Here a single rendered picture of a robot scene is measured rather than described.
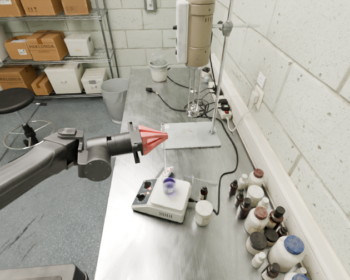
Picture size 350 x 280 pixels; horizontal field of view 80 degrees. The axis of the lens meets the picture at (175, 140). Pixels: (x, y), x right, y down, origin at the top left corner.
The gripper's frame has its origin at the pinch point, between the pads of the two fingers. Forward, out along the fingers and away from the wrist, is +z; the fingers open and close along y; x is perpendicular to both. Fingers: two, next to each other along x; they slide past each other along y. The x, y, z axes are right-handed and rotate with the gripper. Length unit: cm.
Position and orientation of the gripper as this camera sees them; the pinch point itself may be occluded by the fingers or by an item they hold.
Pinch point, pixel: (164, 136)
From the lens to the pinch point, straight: 56.7
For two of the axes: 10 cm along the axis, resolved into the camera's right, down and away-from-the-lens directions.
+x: 0.0, 7.5, 6.6
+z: 9.6, -1.8, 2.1
